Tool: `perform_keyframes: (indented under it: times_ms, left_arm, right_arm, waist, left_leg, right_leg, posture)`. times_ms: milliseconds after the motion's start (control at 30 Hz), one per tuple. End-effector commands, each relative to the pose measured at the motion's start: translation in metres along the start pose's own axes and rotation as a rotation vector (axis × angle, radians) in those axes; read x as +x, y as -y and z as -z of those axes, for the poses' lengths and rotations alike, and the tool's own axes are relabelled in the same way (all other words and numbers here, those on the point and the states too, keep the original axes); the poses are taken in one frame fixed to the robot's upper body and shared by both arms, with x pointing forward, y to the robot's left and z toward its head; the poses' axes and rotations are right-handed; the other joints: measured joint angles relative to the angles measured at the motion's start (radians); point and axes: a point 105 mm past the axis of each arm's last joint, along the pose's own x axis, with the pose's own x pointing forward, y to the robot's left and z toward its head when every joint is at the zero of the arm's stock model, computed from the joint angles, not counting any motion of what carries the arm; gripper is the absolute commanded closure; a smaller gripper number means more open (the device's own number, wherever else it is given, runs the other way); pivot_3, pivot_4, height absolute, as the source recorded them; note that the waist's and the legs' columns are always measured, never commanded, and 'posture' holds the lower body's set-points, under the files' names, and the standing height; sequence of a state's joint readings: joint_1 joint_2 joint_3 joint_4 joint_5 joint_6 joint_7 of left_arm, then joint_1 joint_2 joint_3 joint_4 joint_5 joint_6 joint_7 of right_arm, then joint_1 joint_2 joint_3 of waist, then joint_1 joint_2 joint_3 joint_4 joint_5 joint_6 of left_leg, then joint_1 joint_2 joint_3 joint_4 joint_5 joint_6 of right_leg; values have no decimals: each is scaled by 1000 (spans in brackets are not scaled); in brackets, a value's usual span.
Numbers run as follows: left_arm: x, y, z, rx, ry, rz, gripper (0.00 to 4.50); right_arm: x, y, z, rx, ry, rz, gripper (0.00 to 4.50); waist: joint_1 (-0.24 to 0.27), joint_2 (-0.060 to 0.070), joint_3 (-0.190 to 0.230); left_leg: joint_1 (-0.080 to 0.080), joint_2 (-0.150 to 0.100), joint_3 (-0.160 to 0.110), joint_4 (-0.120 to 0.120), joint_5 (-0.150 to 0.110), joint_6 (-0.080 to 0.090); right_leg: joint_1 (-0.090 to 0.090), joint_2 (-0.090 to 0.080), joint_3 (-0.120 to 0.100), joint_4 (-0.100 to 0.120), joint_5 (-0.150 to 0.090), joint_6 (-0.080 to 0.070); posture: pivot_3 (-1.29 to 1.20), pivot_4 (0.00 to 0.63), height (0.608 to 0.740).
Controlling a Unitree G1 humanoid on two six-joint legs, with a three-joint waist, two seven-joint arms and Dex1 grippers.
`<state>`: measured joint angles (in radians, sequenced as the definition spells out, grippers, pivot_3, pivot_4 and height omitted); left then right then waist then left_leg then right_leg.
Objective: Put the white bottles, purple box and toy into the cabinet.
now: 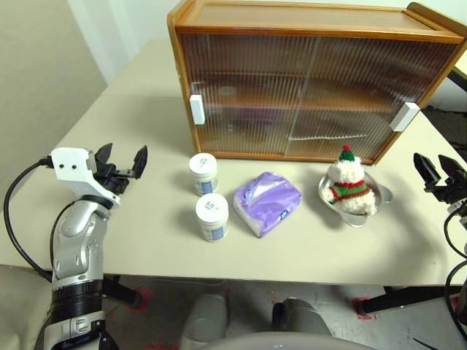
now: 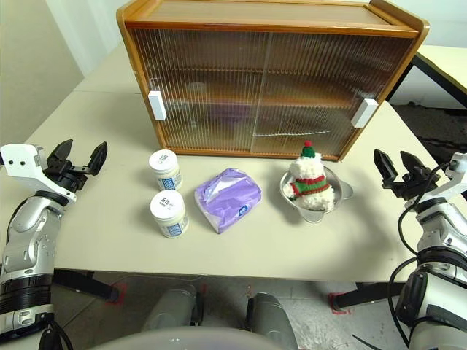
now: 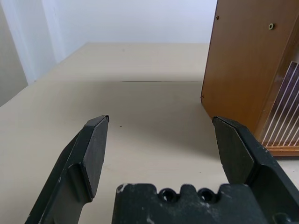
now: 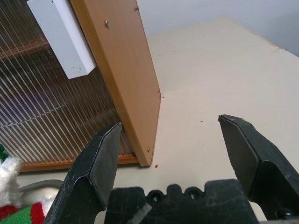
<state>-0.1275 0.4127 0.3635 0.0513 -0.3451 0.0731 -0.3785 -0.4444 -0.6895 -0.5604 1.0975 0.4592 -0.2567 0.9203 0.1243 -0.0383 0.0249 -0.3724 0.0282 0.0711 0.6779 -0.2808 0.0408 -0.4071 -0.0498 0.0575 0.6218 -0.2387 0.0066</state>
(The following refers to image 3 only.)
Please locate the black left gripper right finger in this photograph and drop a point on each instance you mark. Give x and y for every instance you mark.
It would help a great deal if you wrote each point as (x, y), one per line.
(243, 154)

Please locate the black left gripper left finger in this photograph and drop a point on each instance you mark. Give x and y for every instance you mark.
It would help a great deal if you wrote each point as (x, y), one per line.
(77, 163)

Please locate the ribbed glass sliding door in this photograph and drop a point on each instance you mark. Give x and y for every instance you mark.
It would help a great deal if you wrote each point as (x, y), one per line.
(285, 112)

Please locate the brown wooden cabinet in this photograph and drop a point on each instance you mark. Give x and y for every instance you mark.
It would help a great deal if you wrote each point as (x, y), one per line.
(245, 58)

